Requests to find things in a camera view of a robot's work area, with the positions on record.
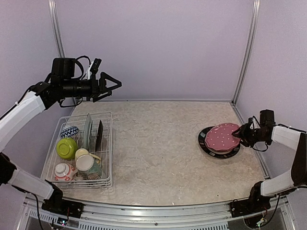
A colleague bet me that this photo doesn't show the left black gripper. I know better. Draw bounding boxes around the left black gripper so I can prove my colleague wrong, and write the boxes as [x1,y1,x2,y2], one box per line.
[60,71,121,102]

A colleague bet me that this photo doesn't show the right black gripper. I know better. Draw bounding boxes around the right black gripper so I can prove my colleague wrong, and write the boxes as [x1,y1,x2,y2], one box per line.
[233,123,269,148]

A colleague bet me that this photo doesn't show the pink polka dot plate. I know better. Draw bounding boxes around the pink polka dot plate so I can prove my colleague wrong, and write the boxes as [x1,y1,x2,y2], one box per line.
[204,123,241,155]

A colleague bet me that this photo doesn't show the light green flower plate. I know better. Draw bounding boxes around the light green flower plate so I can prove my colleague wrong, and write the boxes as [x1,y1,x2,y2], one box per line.
[83,113,92,150]

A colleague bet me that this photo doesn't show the black striped rim plate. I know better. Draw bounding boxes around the black striped rim plate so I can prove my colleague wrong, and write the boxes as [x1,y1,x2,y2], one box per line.
[198,126,241,159]

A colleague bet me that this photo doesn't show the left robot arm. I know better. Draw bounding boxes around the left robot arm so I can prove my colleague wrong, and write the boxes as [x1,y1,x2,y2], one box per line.
[0,57,122,213]

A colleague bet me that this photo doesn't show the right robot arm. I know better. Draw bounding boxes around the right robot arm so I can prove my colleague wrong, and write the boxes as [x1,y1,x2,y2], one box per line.
[232,123,307,213]

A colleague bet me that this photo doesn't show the small black square plate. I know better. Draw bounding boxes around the small black square plate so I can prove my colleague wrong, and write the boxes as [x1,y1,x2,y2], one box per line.
[95,120,104,152]

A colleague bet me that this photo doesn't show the blue white patterned bowl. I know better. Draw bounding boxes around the blue white patterned bowl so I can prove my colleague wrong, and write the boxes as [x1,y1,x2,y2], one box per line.
[60,126,80,138]

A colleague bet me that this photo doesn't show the green bowl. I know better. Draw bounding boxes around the green bowl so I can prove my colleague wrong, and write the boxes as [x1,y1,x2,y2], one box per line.
[56,138,78,160]

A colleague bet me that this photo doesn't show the pale yellow mug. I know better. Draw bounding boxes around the pale yellow mug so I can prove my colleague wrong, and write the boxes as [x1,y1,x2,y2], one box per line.
[74,148,101,163]

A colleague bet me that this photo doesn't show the teal patterned mug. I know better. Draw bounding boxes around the teal patterned mug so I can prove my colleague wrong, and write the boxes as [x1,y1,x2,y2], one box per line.
[76,155,102,180]

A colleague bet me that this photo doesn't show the red white floral teacup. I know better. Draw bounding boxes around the red white floral teacup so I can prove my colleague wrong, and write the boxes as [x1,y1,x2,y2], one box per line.
[54,163,78,182]

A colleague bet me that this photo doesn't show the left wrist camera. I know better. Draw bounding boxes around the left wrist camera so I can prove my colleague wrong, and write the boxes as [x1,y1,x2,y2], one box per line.
[84,58,102,80]

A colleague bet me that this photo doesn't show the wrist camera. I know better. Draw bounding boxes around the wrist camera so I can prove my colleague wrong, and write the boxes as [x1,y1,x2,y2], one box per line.
[248,109,276,128]
[84,58,102,80]

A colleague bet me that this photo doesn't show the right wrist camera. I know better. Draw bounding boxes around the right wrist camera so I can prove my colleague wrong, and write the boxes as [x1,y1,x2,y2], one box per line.
[248,109,276,128]

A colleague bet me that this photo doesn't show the right aluminium corner post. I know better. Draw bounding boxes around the right aluminium corner post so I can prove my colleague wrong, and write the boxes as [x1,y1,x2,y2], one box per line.
[232,0,260,107]

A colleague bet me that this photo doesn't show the aluminium corner post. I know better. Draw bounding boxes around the aluminium corner post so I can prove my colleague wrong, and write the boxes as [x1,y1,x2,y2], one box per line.
[48,0,65,58]
[232,0,260,107]

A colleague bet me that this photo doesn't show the white wire dish rack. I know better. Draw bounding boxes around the white wire dish rack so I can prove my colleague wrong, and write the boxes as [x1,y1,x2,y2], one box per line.
[41,112,113,189]

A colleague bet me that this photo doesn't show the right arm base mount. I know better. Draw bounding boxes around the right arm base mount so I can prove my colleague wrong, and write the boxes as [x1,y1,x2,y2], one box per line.
[229,181,271,218]

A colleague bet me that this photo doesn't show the aluminium front rail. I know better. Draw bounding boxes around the aluminium front rail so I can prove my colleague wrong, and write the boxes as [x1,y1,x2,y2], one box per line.
[23,200,295,230]

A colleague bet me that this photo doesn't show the left aluminium corner post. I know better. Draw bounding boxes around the left aluminium corner post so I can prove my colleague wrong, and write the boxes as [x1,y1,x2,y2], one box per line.
[48,0,65,58]

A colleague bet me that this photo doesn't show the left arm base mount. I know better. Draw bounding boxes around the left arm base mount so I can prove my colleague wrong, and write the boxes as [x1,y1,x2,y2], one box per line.
[42,180,84,219]

